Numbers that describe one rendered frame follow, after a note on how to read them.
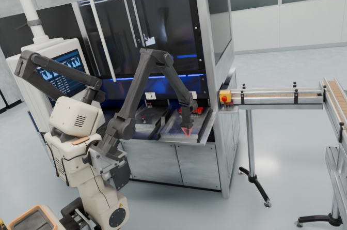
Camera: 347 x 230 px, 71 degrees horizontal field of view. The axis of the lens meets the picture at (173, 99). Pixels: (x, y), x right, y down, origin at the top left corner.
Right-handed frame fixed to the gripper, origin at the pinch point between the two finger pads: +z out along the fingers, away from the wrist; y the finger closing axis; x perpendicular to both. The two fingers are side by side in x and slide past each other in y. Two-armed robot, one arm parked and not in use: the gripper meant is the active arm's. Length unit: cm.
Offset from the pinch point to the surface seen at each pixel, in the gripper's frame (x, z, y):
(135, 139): 37.9, 3.3, -2.3
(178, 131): 10.0, 0.9, 9.0
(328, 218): -85, 73, 33
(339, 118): -85, -6, 19
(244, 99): -31, -10, 46
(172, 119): 19.5, -1.7, 23.7
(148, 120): 39.2, -1.4, 22.4
